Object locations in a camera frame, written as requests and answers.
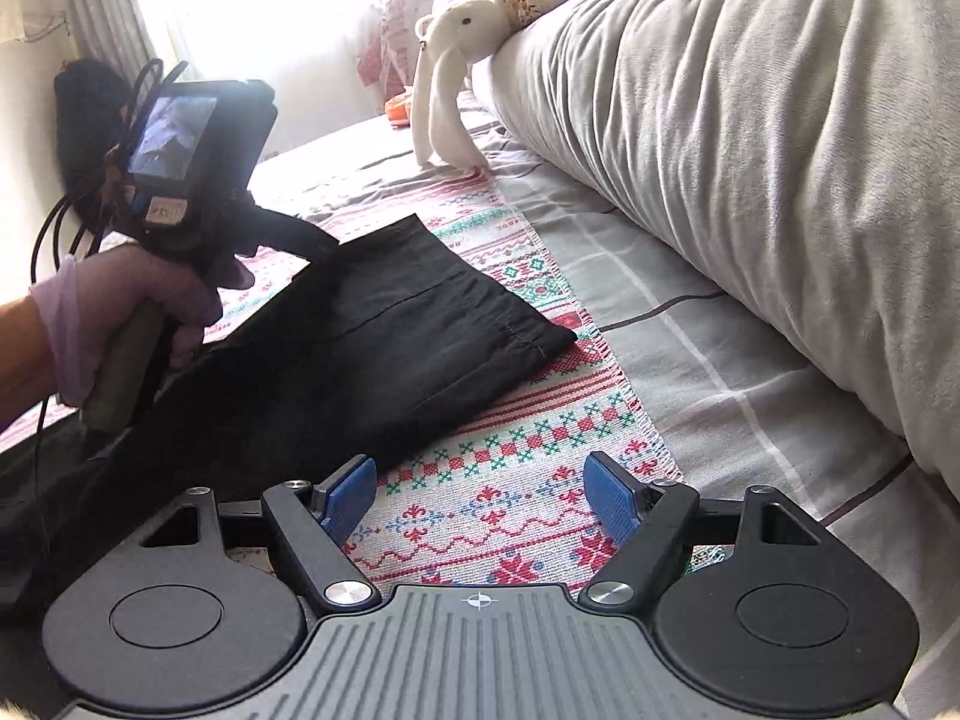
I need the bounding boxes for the black cable bundle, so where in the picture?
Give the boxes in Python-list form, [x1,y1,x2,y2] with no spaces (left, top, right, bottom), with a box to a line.
[30,58,188,297]

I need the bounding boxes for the patterned woven blanket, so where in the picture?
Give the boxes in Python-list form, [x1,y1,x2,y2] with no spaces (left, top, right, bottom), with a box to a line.
[0,165,732,595]

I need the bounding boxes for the white plush bunny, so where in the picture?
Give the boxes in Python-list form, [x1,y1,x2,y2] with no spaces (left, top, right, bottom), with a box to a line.
[415,0,601,170]

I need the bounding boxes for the black pants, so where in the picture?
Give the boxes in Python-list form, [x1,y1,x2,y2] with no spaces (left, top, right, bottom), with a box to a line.
[0,214,578,605]

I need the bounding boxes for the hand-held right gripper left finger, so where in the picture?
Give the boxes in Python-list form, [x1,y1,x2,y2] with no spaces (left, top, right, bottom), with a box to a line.
[139,454,377,612]

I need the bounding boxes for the pink hanging clothes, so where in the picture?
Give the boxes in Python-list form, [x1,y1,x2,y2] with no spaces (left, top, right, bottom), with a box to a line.
[356,0,422,91]

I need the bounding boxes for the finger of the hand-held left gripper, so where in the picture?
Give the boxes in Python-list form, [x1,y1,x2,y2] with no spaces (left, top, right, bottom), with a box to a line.
[253,210,342,265]

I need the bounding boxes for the black hanging clothing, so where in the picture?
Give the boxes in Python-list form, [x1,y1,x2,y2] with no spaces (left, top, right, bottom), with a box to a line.
[54,58,147,192]

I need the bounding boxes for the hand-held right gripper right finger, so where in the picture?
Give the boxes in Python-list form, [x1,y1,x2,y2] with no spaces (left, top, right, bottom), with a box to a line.
[581,451,826,608]

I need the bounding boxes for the grey duvet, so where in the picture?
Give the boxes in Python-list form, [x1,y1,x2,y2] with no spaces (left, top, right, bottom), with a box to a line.
[469,0,960,470]

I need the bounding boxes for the person's left hand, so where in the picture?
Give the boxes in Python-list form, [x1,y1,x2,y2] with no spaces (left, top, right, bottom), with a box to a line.
[30,244,226,410]

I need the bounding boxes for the person's left forearm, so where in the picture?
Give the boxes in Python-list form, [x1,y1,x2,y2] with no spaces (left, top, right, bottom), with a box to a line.
[0,292,62,430]

